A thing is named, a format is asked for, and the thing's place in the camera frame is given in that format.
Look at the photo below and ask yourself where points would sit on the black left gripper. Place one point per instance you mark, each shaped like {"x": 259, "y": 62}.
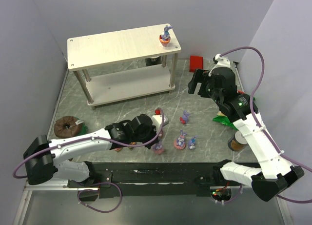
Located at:
{"x": 151, "y": 136}

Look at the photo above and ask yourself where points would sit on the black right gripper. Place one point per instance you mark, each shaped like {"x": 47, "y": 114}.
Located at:
{"x": 204, "y": 83}

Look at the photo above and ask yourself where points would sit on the purple bunny with red bow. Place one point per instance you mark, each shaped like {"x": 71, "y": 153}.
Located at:
{"x": 185, "y": 117}

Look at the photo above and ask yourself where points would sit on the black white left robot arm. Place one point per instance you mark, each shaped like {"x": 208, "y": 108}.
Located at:
{"x": 46, "y": 159}

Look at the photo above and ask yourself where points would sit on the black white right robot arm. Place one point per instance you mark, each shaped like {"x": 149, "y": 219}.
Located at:
{"x": 275, "y": 173}

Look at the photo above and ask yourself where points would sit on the black jar behind shelf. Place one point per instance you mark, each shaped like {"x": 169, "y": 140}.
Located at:
{"x": 153, "y": 61}

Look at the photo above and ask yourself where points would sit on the white two-tier wooden shelf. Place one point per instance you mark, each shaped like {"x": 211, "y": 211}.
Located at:
{"x": 94, "y": 51}

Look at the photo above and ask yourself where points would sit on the red plastic block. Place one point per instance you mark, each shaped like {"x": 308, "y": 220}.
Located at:
{"x": 196, "y": 62}

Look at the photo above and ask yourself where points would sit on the orange sunflower toy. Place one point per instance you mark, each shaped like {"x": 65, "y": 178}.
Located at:
{"x": 131, "y": 145}

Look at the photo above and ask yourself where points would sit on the green chips bag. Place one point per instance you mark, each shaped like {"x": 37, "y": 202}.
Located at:
{"x": 223, "y": 120}

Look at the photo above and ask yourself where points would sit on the small purple bunny toy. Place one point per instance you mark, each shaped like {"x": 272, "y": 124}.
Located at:
{"x": 192, "y": 142}

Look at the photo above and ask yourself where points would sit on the chocolate donut on green plate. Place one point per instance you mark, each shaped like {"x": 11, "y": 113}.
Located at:
{"x": 69, "y": 126}

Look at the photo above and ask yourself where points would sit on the tin can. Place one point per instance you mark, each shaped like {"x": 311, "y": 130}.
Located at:
{"x": 237, "y": 142}

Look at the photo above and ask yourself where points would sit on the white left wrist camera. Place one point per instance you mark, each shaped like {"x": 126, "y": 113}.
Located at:
{"x": 157, "y": 120}

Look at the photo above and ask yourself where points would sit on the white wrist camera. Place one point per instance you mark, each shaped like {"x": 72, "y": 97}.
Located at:
{"x": 157, "y": 120}
{"x": 221, "y": 62}

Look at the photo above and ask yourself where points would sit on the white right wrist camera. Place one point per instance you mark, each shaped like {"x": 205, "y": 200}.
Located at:
{"x": 221, "y": 62}

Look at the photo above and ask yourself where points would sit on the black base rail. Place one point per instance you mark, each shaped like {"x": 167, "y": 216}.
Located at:
{"x": 155, "y": 179}

